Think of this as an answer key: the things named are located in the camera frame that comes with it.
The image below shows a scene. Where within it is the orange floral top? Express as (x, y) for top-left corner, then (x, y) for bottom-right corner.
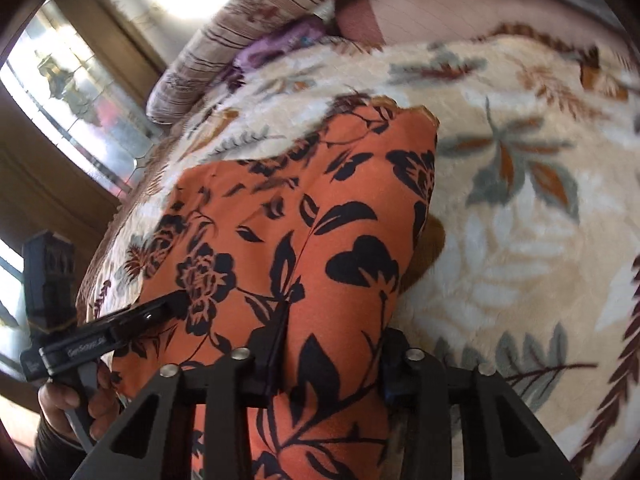
(111, 92), (442, 480)

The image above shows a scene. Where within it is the striped bolster pillow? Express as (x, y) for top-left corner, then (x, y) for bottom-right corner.
(146, 0), (378, 126)

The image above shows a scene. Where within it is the person's left hand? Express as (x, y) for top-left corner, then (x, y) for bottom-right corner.
(39, 361), (123, 444)

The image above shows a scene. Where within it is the leaf-print quilt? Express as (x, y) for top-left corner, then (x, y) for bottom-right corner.
(82, 22), (640, 476)

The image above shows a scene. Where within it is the stained glass door panel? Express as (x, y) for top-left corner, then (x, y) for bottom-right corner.
(0, 0), (161, 201)

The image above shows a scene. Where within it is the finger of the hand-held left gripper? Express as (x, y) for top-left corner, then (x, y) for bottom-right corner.
(117, 291), (192, 346)

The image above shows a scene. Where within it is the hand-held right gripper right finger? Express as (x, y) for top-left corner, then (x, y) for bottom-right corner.
(382, 329), (581, 480)

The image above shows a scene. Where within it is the purple cloth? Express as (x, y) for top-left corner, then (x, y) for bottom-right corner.
(232, 20), (331, 68)

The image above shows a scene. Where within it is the pink bed sheet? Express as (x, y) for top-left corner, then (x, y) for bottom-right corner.
(335, 0), (626, 56)

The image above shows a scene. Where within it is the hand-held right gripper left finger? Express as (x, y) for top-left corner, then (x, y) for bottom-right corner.
(70, 305), (292, 480)

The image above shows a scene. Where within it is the wooden door frame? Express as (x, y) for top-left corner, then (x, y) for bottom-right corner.
(50, 0), (171, 81)

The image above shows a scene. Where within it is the person's left forearm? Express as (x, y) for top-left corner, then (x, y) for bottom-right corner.
(30, 415), (88, 480)

